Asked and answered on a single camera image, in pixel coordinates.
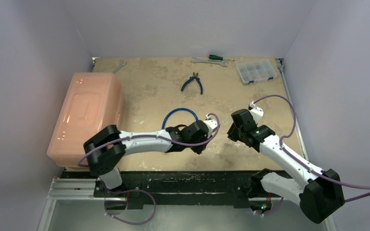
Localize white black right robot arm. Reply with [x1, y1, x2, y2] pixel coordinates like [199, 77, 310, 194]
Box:
[227, 108, 345, 224]

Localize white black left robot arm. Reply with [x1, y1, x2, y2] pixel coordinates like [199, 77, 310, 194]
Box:
[78, 118, 219, 197]

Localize clear plastic organizer box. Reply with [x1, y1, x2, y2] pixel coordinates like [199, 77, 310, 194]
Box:
[236, 59, 278, 85]

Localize silver wrench near screwdriver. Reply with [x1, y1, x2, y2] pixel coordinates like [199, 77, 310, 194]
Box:
[191, 57, 228, 67]

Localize small silver wrench left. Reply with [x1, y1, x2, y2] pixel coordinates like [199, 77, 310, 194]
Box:
[112, 61, 127, 74]

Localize pink plastic storage box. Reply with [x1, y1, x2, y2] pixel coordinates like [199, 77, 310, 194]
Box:
[47, 72, 124, 168]

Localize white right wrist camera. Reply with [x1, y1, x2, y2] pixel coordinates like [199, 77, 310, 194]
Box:
[248, 102, 264, 125]

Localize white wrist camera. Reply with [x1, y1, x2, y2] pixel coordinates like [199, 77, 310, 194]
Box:
[203, 113, 218, 132]
[248, 102, 264, 125]

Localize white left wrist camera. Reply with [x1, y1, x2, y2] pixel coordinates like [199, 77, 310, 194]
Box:
[203, 113, 218, 132]

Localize blue cable lock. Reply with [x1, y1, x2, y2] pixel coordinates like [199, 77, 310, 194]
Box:
[161, 107, 198, 129]

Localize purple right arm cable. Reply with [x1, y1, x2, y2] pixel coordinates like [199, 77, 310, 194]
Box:
[250, 94, 370, 218]

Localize blue-handled pliers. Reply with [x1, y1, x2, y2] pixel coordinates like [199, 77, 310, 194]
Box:
[181, 72, 203, 95]

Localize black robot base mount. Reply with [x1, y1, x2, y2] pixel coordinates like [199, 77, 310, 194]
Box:
[60, 170, 288, 210]

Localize green-handled screwdriver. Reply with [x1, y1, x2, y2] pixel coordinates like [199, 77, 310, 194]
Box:
[208, 54, 235, 62]

